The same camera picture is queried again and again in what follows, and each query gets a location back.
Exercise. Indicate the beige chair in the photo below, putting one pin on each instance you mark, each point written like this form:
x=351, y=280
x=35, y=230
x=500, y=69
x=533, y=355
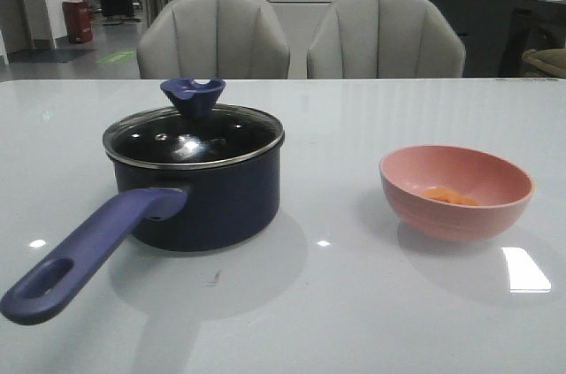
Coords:
x=384, y=39
x=227, y=39

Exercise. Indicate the pink bowl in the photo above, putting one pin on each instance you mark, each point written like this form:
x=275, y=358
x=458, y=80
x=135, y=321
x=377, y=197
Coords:
x=501, y=189

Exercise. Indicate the dark blue saucepan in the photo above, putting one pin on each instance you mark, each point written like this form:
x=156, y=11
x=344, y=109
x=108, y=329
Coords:
x=178, y=210

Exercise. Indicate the grey counter cabinet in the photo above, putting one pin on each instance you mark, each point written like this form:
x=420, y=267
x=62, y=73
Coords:
x=496, y=33

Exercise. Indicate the orange ham slices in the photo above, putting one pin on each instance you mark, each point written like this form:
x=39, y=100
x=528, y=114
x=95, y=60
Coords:
x=447, y=195

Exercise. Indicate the left beige chair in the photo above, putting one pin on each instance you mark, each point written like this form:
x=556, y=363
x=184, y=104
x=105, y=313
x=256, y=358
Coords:
x=227, y=39

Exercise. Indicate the red trash bin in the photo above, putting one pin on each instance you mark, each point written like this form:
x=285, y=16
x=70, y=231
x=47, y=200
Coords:
x=77, y=21

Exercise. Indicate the glass lid blue knob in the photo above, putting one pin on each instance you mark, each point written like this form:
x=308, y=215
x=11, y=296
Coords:
x=195, y=132

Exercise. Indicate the right beige chair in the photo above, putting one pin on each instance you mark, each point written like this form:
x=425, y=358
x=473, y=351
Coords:
x=384, y=39

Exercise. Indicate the olive cushion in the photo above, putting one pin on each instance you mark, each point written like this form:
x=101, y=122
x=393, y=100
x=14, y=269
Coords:
x=544, y=63

